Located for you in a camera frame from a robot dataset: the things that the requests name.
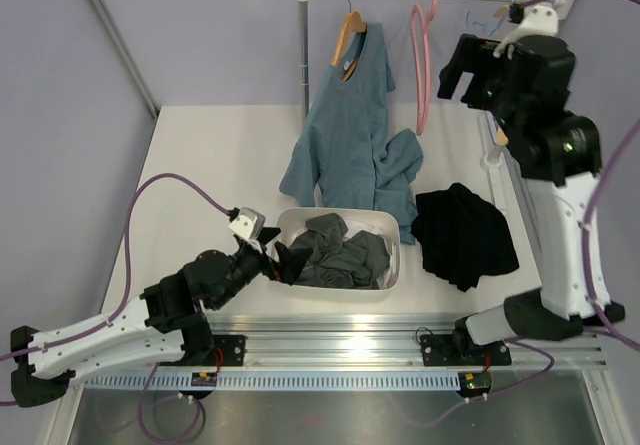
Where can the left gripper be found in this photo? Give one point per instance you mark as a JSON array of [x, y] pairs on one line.
[[291, 259]]

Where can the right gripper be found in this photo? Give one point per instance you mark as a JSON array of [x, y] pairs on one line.
[[473, 55]]

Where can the pink plastic hanger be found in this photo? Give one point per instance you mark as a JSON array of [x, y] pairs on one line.
[[420, 23]]

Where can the black t shirt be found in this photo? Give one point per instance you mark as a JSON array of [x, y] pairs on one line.
[[462, 237]]

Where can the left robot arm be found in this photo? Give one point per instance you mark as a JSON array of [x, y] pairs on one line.
[[165, 324]]

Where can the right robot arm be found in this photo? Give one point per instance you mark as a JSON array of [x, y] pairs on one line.
[[525, 88]]

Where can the beige plastic hanger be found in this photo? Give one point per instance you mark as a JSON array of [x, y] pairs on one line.
[[500, 137]]

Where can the teal blue t shirt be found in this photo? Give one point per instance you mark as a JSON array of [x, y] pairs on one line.
[[346, 156]]

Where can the wooden hanger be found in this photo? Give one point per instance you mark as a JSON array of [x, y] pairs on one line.
[[352, 24]]

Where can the white laundry basket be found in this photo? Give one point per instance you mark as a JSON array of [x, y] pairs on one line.
[[292, 223]]

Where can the grey clothes in basket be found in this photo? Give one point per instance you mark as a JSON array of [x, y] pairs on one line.
[[340, 258]]

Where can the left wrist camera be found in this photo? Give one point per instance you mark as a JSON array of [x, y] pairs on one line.
[[246, 223]]

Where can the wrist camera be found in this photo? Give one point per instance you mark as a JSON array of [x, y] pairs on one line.
[[246, 223], [538, 19]]

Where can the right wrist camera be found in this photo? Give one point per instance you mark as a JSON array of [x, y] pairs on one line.
[[538, 19]]

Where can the light blue wire hanger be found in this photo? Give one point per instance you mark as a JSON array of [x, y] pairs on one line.
[[487, 27]]

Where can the aluminium mounting rail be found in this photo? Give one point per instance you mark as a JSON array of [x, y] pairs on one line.
[[383, 341]]

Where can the light blue cable duct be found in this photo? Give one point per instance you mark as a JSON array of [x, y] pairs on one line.
[[167, 380]]

